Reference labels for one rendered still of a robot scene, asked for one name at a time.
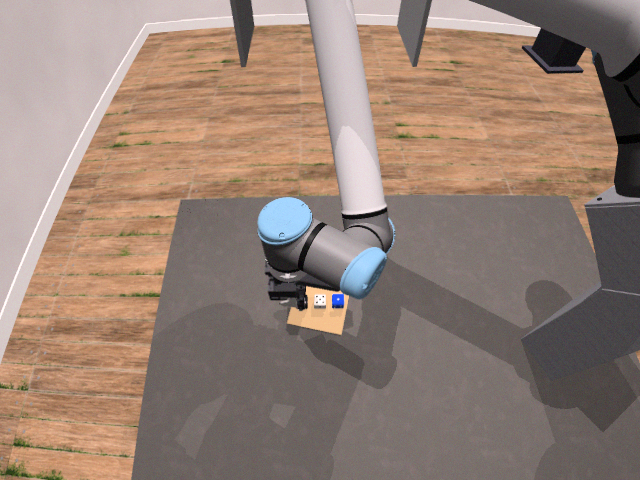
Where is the tan flat mat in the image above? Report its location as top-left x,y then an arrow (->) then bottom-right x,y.
287,287 -> 349,335

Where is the blue die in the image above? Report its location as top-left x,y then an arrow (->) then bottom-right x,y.
332,294 -> 344,309

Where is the white die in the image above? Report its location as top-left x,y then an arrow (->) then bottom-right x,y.
314,294 -> 326,309

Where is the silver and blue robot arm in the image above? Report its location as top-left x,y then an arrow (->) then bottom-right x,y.
258,0 -> 640,299

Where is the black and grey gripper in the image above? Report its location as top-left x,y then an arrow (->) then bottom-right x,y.
265,263 -> 306,311

